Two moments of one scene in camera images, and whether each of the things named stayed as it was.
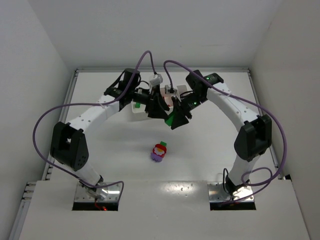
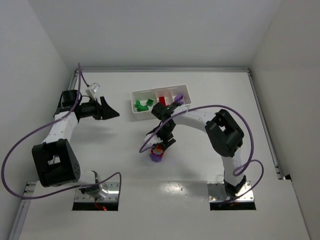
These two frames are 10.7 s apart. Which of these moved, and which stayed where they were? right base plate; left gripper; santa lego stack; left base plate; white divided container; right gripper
Moved: right gripper; left gripper
Stayed: white divided container; right base plate; left base plate; santa lego stack
